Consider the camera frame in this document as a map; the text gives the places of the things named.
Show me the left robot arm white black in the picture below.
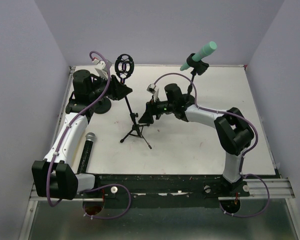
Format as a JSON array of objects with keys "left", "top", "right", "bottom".
[{"left": 31, "top": 69, "right": 133, "bottom": 200}]

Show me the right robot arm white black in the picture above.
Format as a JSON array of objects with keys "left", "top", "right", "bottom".
[{"left": 139, "top": 83, "right": 255, "bottom": 196}]

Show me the teal green microphone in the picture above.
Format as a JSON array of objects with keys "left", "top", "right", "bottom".
[{"left": 180, "top": 41, "right": 217, "bottom": 71}]

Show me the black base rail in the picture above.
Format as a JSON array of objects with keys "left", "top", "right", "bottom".
[{"left": 32, "top": 172, "right": 251, "bottom": 210}]

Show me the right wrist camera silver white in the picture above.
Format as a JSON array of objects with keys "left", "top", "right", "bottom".
[{"left": 146, "top": 83, "right": 160, "bottom": 102}]

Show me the black tripod stand shock mount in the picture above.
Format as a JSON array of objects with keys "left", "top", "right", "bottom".
[{"left": 114, "top": 53, "right": 153, "bottom": 150}]

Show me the wrist camera silver white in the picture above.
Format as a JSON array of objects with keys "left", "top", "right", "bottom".
[
  {"left": 92, "top": 57, "right": 108, "bottom": 80},
  {"left": 146, "top": 83, "right": 160, "bottom": 102}
]

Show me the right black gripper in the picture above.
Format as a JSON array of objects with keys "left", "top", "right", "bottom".
[{"left": 138, "top": 94, "right": 175, "bottom": 124}]

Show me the black round-base stand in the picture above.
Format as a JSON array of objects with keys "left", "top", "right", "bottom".
[
  {"left": 94, "top": 97, "right": 112, "bottom": 115},
  {"left": 185, "top": 53, "right": 210, "bottom": 102}
]

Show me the silver grey mesh microphone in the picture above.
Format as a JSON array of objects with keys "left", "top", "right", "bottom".
[{"left": 77, "top": 132, "right": 96, "bottom": 174}]

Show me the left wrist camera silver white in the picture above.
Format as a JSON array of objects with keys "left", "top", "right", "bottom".
[{"left": 92, "top": 57, "right": 108, "bottom": 80}]

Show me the black round-base stand front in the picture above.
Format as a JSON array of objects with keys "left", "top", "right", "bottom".
[{"left": 94, "top": 97, "right": 112, "bottom": 115}]

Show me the beige gold microphone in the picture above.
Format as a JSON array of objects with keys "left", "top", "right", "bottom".
[{"left": 71, "top": 147, "right": 82, "bottom": 174}]

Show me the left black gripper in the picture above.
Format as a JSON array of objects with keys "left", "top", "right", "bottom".
[{"left": 88, "top": 71, "right": 133, "bottom": 102}]

